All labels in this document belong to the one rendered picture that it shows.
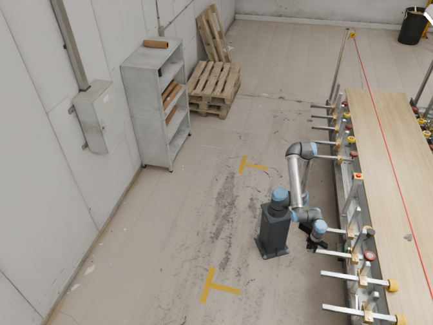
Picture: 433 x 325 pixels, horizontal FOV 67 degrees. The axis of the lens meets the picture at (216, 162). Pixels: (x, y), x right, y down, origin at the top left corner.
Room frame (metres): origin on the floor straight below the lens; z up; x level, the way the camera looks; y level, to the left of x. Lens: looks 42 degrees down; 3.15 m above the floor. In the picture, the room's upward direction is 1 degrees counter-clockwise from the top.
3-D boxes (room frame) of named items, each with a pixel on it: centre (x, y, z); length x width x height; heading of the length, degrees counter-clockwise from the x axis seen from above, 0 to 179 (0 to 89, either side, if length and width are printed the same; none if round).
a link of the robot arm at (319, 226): (1.46, -0.76, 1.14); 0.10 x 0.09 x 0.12; 179
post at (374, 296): (0.94, -0.98, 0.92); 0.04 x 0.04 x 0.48; 78
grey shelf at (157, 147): (3.79, 0.72, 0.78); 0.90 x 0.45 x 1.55; 165
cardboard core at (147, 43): (3.90, 0.70, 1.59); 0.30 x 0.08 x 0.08; 75
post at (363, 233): (1.43, -1.09, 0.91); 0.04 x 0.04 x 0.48; 78
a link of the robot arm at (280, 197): (2.08, -0.61, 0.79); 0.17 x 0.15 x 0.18; 89
